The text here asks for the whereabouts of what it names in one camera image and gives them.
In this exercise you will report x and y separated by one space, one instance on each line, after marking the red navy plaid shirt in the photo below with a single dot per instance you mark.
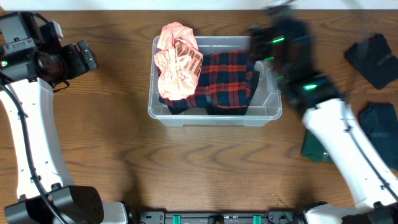
231 62

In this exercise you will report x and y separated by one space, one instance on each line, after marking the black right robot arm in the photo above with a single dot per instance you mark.
286 44

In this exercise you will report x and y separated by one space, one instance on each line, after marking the dark navy cloth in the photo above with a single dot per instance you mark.
379 123

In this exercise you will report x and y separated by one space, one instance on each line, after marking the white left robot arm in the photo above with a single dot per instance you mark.
34 66

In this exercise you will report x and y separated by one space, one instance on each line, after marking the black garment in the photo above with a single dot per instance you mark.
230 111

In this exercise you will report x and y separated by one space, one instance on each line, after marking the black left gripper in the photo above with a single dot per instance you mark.
86 55

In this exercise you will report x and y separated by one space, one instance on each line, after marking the dark green shirt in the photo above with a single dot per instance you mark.
313 149

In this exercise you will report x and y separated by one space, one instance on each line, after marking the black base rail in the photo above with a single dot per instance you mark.
268 217

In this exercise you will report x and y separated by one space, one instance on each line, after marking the pink printed shirt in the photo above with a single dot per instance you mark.
179 61

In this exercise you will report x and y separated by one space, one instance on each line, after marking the black cloth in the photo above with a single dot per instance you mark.
374 60

